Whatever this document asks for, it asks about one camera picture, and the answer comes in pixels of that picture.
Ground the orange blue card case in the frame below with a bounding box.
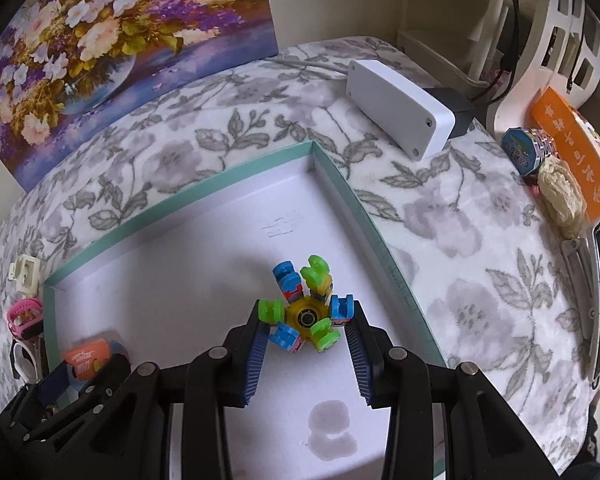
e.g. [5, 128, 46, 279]
[38, 338, 129, 405]

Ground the colourful fidget spinner toy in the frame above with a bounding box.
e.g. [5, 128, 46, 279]
[256, 255, 355, 353]

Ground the pink smart watch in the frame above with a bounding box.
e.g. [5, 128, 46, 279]
[6, 298, 44, 340]

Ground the cream plastic clip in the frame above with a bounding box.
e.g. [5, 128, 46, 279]
[8, 255, 41, 297]

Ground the teal rimmed white tray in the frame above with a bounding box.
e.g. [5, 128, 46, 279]
[43, 143, 441, 479]

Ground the floral grey white blanket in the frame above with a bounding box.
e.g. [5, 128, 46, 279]
[0, 37, 593, 471]

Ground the beige wrapped bundle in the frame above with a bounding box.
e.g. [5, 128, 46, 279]
[538, 155, 588, 238]

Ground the white rectangular device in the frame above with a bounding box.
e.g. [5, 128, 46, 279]
[346, 60, 456, 160]

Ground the blue round tin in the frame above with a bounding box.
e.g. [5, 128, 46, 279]
[501, 128, 556, 177]

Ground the black adapter behind device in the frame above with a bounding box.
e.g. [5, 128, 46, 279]
[425, 87, 476, 139]

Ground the orange printed box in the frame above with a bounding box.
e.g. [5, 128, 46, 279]
[530, 88, 600, 220]

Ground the flower vase painting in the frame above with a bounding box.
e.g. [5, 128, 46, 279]
[0, 0, 277, 190]

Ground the white shelf rack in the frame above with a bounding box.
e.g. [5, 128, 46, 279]
[396, 0, 600, 137]

